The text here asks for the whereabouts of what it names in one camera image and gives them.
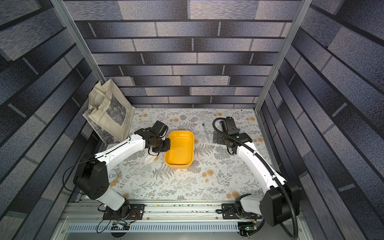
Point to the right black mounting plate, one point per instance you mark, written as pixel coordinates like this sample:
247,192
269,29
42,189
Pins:
229,212

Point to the yellow plastic tray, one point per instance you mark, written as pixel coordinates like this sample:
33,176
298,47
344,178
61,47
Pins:
181,153

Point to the aluminium frame post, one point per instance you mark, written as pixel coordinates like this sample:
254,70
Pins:
76,35
296,23

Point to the black mounting plate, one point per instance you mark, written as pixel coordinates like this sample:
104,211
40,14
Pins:
229,212
126,212

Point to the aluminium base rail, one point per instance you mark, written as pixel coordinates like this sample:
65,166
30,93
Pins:
155,211

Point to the left aluminium frame post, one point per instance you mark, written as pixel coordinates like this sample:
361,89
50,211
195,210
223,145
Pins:
76,35

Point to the right aluminium frame post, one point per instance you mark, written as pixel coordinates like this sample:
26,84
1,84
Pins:
296,23

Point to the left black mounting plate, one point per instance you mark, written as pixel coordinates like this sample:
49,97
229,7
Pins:
126,212

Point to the green circuit board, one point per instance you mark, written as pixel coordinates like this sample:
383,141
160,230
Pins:
120,226
247,229

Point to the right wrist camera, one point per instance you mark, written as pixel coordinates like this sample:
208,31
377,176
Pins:
229,126

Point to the left green circuit board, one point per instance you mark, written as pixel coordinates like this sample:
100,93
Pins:
120,226

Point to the white slotted cable duct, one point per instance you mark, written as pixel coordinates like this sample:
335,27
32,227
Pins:
181,227

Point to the beige canvas tote bag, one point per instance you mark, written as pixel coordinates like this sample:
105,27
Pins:
109,113

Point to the right green circuit board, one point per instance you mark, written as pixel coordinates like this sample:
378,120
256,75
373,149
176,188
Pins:
247,229

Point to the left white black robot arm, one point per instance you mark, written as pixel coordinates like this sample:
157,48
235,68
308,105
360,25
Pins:
92,175

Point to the white wipe cloth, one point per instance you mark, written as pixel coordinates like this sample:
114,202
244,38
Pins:
149,159

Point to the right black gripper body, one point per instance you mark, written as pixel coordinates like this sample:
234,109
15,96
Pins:
219,138

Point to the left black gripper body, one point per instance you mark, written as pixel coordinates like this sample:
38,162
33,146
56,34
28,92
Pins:
162,145

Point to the clear test tube blue cap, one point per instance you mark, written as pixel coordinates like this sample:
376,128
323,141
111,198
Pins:
206,132

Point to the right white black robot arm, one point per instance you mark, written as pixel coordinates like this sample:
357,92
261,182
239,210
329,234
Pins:
271,203

